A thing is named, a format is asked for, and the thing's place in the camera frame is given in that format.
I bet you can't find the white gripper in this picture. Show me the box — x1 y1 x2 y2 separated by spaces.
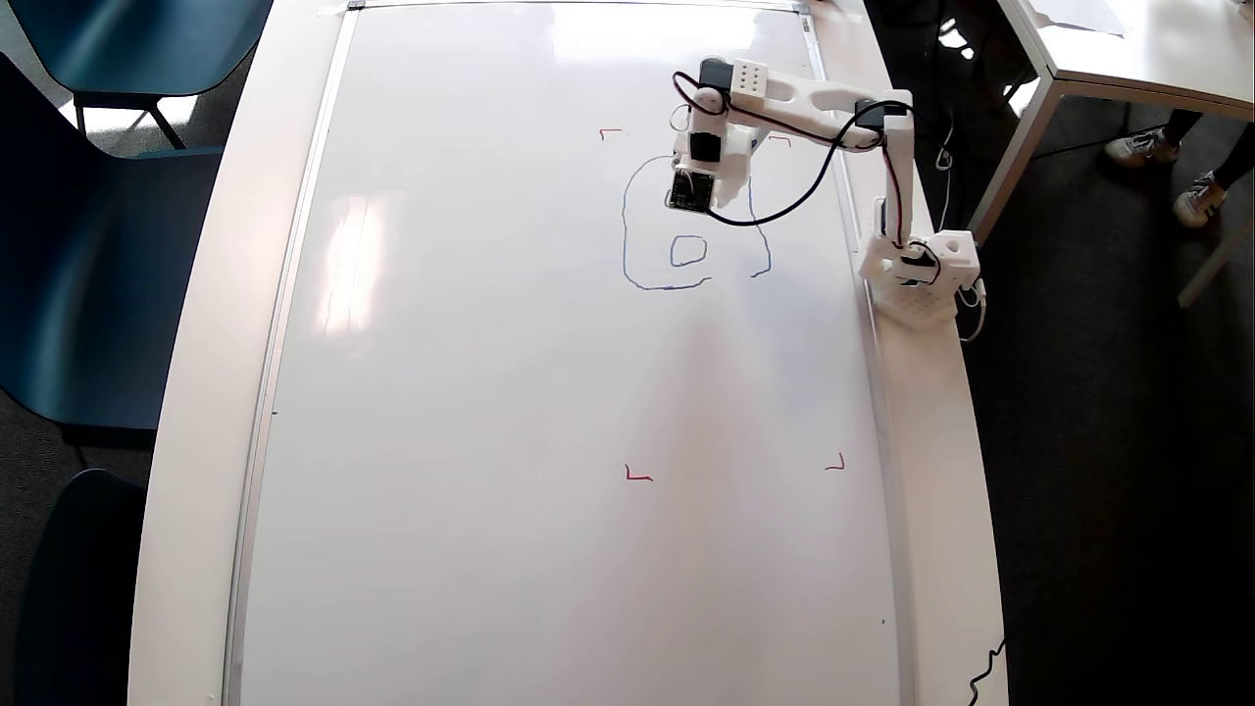
677 108 762 210

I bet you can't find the thick black camera cable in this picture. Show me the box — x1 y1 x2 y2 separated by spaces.
708 98 942 228

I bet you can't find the large blue chair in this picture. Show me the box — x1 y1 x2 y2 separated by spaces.
0 54 225 434

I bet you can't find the white paper sheet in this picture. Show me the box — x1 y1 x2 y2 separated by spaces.
1029 0 1130 38

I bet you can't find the black zigzag cable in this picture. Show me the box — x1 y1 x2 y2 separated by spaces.
968 637 1008 706

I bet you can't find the black trouser leg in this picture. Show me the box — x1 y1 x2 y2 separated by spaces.
1214 123 1255 192
1162 108 1209 148

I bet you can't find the black wrist camera board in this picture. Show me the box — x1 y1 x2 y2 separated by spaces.
670 169 717 215

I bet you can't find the white side table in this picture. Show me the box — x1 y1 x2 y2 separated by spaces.
966 0 1255 310

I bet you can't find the white sneaker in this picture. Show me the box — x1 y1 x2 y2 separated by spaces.
1171 171 1230 229
1105 128 1182 169

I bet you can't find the thin pale hanging cable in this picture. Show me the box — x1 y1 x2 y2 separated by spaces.
931 113 957 234

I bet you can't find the dark blue round chair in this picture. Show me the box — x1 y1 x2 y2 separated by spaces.
15 469 148 706

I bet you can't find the white cable at robot base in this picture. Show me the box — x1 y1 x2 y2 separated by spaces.
959 279 988 342

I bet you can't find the thin black floor cable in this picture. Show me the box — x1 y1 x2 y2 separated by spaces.
1029 127 1129 161

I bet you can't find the blue chair with black legs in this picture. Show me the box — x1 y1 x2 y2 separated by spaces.
5 0 276 150

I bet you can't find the thin black arm wire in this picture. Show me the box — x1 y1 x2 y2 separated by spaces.
672 71 932 261

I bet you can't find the large whiteboard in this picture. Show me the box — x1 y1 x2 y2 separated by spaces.
221 0 919 706

